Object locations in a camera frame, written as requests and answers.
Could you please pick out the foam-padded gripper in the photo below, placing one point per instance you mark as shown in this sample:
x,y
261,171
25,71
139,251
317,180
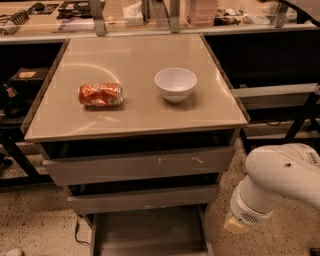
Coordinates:
x,y
246,209

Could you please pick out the black box with label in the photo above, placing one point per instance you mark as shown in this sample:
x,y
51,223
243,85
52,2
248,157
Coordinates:
x,y
30,74

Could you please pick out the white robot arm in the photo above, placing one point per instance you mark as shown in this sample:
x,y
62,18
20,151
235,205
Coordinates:
x,y
275,173

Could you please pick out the pink plastic basket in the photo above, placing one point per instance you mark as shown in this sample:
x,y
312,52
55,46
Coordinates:
x,y
200,12

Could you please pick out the grey middle drawer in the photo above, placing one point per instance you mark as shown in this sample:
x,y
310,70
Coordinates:
x,y
145,194

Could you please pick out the grey drawer cabinet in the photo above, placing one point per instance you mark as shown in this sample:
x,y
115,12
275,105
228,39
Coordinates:
x,y
64,128

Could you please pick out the white tissue box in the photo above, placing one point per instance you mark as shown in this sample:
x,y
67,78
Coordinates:
x,y
133,15

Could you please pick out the white shoe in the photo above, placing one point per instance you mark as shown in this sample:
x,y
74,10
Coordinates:
x,y
13,252

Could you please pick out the grey bottom drawer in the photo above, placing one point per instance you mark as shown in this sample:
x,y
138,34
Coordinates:
x,y
175,231

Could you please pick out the grey top drawer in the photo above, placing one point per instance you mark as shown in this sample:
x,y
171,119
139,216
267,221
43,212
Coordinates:
x,y
141,165

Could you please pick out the black tray on bench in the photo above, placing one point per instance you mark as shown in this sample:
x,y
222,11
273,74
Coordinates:
x,y
74,9

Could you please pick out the grey drawer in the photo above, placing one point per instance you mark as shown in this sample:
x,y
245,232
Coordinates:
x,y
145,194
175,231
141,165

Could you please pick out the crushed orange soda can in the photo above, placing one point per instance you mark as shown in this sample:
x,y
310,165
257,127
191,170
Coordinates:
x,y
101,94

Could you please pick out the white bowl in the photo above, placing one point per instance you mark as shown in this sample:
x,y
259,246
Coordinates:
x,y
175,84

